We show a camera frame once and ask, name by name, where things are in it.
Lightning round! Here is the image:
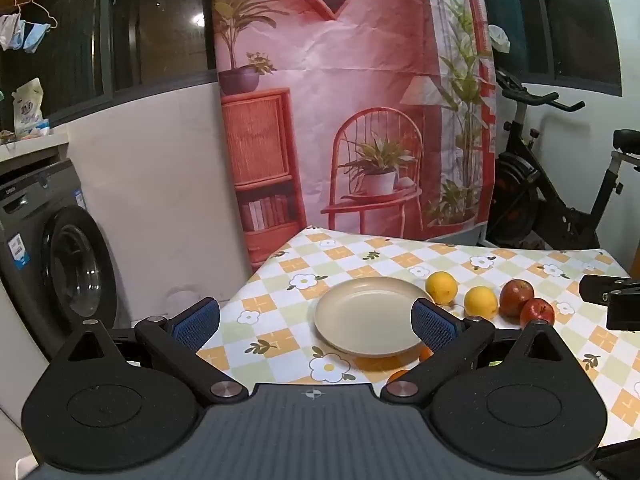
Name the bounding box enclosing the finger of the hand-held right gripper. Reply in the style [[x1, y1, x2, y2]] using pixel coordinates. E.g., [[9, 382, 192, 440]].
[[579, 274, 632, 306]]

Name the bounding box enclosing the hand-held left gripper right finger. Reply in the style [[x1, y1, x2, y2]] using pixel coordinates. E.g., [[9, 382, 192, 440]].
[[381, 297, 581, 405]]

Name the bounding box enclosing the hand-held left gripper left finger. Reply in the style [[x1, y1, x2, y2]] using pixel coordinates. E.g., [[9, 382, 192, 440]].
[[52, 297, 249, 406]]

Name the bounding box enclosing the yellow lemon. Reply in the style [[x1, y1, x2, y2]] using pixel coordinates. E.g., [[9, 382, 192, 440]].
[[425, 271, 458, 305], [464, 286, 499, 320]]

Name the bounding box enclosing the bright red apple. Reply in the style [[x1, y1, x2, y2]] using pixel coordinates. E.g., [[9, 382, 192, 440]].
[[520, 298, 556, 326]]

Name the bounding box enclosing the beige plate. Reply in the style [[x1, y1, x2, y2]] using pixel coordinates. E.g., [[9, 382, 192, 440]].
[[314, 276, 437, 359]]

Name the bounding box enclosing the dark red apple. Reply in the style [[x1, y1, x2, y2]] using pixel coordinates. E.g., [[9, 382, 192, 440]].
[[499, 279, 535, 318]]

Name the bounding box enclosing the checkered floral tablecloth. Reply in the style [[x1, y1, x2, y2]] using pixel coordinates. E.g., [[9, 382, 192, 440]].
[[195, 225, 640, 448]]

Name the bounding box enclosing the black exercise bike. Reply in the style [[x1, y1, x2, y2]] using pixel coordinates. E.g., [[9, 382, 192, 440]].
[[482, 67, 640, 252]]

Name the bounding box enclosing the grey washing machine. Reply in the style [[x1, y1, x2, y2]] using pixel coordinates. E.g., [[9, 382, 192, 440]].
[[0, 157, 122, 362]]

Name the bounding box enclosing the white countertop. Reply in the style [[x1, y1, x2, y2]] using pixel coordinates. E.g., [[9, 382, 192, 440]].
[[0, 127, 69, 162]]

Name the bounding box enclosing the white cloth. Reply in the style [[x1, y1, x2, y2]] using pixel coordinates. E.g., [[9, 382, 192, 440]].
[[487, 24, 511, 54]]

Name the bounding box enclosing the white detergent bag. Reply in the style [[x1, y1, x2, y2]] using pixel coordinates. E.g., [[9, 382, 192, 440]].
[[11, 77, 51, 139]]

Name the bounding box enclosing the dark glass window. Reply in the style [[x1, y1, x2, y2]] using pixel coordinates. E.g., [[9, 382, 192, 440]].
[[47, 0, 221, 126], [480, 0, 624, 99]]

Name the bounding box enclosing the printed pink backdrop cloth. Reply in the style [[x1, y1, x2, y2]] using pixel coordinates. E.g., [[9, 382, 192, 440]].
[[210, 0, 499, 271]]

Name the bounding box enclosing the blue face mask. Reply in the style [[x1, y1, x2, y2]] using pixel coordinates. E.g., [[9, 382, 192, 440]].
[[22, 22, 52, 54]]

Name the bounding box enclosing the white face mask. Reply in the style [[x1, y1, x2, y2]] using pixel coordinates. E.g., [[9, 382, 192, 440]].
[[0, 12, 24, 52]]

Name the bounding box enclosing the wire clothes hanger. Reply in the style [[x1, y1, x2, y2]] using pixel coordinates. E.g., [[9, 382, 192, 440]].
[[10, 0, 59, 29]]

